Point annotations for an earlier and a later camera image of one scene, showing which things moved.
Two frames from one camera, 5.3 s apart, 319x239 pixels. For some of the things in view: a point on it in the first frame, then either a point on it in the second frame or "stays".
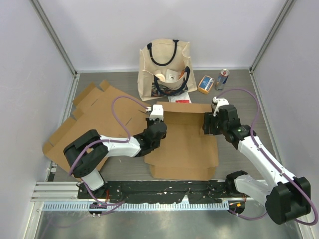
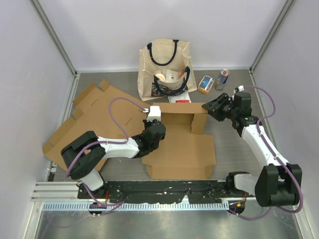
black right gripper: x=209 y=118 to x=218 y=102
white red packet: x=183 y=97 stays
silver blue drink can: x=223 y=77 stays
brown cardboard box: x=186 y=153 stays
